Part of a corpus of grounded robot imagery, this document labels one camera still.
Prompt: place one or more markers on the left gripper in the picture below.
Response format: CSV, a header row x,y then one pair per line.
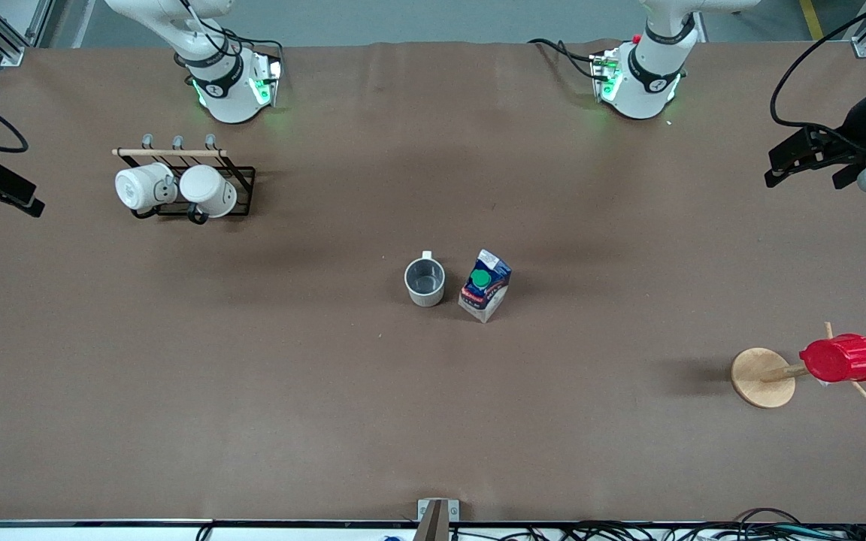
x,y
853,134

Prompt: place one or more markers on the blue white milk carton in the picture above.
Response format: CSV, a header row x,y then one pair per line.
x,y
484,289

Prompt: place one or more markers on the grey mug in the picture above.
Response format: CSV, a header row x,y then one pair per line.
x,y
425,297

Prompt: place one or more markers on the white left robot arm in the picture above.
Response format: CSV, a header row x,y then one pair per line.
x,y
651,75

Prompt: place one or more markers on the red plastic cup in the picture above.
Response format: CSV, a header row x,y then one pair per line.
x,y
843,358

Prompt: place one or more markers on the white ceramic mug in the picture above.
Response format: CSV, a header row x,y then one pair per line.
x,y
207,189
140,188

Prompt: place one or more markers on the wooden mug tree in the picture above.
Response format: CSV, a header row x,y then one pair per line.
x,y
760,379

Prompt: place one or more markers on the metal table edge bracket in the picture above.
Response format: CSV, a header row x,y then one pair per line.
x,y
454,509

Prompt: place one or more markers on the brown post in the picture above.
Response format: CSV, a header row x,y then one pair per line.
x,y
433,526

